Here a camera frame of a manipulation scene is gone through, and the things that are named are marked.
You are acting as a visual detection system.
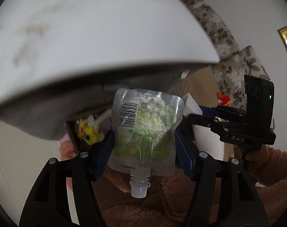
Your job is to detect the floral sofa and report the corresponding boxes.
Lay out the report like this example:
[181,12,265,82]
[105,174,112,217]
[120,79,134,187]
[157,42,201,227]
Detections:
[181,0,270,111]

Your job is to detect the pink sleeve forearm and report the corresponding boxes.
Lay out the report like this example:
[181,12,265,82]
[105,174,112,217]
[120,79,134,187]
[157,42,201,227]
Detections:
[251,147,287,186]

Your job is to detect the green drink pouch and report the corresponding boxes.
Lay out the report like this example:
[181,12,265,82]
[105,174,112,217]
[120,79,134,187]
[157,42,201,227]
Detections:
[108,88,184,198]

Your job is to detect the person's right hand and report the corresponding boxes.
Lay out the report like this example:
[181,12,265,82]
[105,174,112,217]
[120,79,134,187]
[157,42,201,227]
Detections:
[234,145,270,171]

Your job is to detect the yellow plush toy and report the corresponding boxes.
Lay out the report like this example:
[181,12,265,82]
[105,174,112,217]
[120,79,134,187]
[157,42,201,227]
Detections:
[77,119,102,145]

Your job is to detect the red plush toy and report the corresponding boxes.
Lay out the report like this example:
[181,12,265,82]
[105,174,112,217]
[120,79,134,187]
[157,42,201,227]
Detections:
[216,92,231,107]

